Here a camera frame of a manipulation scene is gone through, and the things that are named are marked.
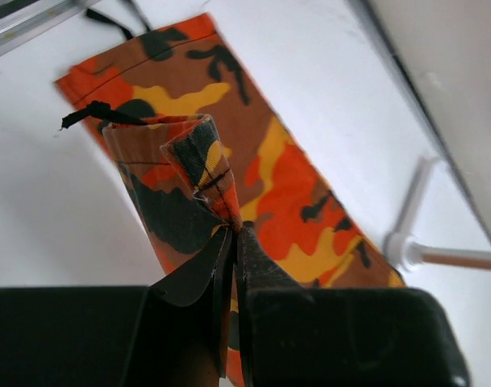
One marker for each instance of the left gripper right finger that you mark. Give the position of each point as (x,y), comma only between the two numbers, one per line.
(290,335)

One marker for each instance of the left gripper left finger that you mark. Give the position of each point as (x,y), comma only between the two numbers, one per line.
(182,336)

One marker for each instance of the white clothes rack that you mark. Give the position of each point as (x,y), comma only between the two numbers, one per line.
(403,248)

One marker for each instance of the orange camouflage trousers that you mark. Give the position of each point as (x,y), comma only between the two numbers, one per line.
(199,149)

